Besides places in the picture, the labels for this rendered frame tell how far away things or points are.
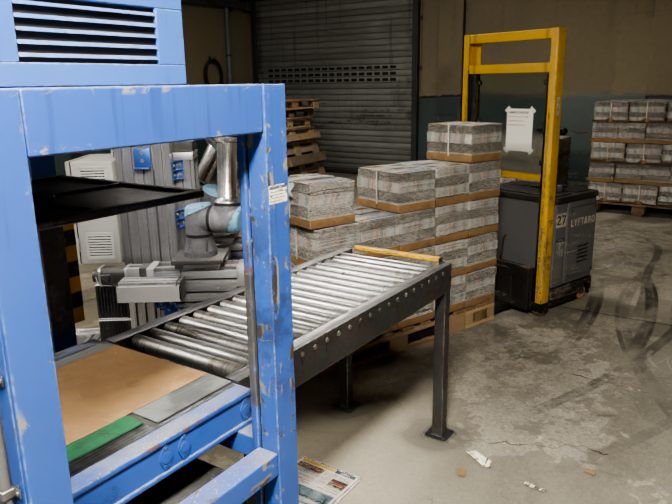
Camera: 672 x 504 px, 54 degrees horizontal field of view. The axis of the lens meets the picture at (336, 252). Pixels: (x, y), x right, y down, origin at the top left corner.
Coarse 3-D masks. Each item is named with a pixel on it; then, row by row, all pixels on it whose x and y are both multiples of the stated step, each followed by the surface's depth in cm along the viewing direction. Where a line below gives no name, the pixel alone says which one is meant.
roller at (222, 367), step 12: (144, 336) 202; (132, 348) 203; (144, 348) 199; (156, 348) 196; (168, 348) 194; (180, 348) 192; (180, 360) 190; (192, 360) 187; (204, 360) 185; (216, 360) 184; (228, 360) 184; (216, 372) 183; (228, 372) 180
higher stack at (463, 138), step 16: (432, 128) 415; (448, 128) 403; (464, 128) 394; (480, 128) 394; (496, 128) 403; (432, 144) 417; (448, 144) 406; (464, 144) 397; (480, 144) 397; (496, 144) 406; (496, 160) 412; (480, 176) 402; (496, 176) 411; (480, 208) 408; (496, 208) 418; (480, 224) 410; (496, 224) 421; (480, 240) 414; (496, 240) 423; (480, 256) 417; (480, 272) 419; (480, 288) 423; (480, 304) 425; (480, 320) 429
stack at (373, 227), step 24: (360, 216) 362; (384, 216) 360; (408, 216) 370; (432, 216) 383; (456, 216) 396; (312, 240) 336; (336, 240) 340; (360, 240) 352; (384, 240) 362; (408, 240) 374; (456, 240) 401; (432, 264) 389; (456, 264) 404; (456, 288) 408; (456, 312) 412; (384, 336) 376; (432, 336) 403; (360, 360) 370
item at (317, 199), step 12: (312, 180) 339; (324, 180) 336; (336, 180) 337; (348, 180) 338; (300, 192) 332; (312, 192) 325; (324, 192) 329; (336, 192) 334; (348, 192) 339; (300, 204) 332; (312, 204) 327; (324, 204) 332; (336, 204) 336; (348, 204) 341; (300, 216) 334; (312, 216) 329; (324, 216) 333; (336, 216) 338
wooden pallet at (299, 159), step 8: (288, 136) 970; (296, 136) 988; (304, 136) 1006; (312, 136) 1025; (320, 136) 1045; (288, 144) 988; (296, 144) 1002; (312, 144) 1040; (288, 152) 984; (296, 152) 998; (320, 152) 1036; (288, 160) 959; (296, 160) 976; (304, 160) 994; (312, 160) 1013; (320, 160) 1032; (304, 168) 1008; (312, 168) 1031; (320, 168) 1046
